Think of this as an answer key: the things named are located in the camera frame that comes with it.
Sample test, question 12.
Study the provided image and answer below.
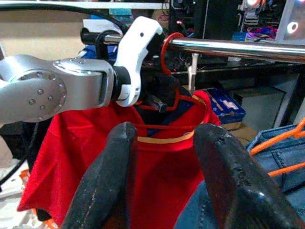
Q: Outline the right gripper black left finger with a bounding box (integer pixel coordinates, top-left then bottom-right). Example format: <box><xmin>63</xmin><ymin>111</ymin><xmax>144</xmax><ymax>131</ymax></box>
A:
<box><xmin>61</xmin><ymin>121</ymin><xmax>138</xmax><ymax>229</ymax></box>

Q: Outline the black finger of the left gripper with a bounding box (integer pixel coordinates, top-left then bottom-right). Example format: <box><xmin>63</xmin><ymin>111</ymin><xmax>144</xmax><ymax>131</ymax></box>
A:
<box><xmin>145</xmin><ymin>94</ymin><xmax>168</xmax><ymax>114</ymax></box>

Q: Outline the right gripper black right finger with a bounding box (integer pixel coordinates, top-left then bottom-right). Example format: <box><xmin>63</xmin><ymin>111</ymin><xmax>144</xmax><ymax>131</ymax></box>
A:
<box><xmin>192</xmin><ymin>123</ymin><xmax>300</xmax><ymax>229</ymax></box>

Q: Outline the red wire clothes hanger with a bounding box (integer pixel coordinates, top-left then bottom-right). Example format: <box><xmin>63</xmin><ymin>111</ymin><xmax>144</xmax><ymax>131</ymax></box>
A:
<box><xmin>135</xmin><ymin>32</ymin><xmax>203</xmax><ymax>113</ymax></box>

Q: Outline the blue denim skirt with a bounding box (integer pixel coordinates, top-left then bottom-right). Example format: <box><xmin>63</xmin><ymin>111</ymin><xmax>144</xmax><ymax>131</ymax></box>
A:
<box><xmin>176</xmin><ymin>123</ymin><xmax>305</xmax><ymax>229</ymax></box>

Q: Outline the blue box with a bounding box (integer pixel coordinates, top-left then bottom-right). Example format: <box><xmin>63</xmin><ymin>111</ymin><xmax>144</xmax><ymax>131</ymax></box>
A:
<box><xmin>203</xmin><ymin>87</ymin><xmax>247</xmax><ymax>125</ymax></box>

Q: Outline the metal clothes rack black base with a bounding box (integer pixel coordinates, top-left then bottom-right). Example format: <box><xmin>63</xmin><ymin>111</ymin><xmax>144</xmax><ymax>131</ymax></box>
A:
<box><xmin>80</xmin><ymin>27</ymin><xmax>305</xmax><ymax>65</ymax></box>

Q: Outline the orange cloth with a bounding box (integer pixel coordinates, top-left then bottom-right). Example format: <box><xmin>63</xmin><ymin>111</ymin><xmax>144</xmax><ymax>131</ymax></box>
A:
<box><xmin>19</xmin><ymin>167</ymin><xmax>33</xmax><ymax>184</ymax></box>

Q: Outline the black computer case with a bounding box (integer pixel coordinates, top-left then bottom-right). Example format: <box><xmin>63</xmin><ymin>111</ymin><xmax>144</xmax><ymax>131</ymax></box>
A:
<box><xmin>168</xmin><ymin>0</ymin><xmax>241</xmax><ymax>40</ymax></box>

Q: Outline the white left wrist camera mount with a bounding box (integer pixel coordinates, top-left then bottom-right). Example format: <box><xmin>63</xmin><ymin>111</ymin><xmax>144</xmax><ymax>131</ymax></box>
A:
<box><xmin>113</xmin><ymin>16</ymin><xmax>164</xmax><ymax>107</ymax></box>

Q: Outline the orange wire clothes hanger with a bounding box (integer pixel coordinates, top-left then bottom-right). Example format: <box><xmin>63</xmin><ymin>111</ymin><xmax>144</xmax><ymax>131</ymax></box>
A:
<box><xmin>247</xmin><ymin>116</ymin><xmax>305</xmax><ymax>178</ymax></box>

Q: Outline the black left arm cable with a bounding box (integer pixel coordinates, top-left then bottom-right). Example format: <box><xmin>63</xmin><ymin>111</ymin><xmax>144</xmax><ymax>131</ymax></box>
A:
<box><xmin>0</xmin><ymin>3</ymin><xmax>131</xmax><ymax>58</ymax></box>

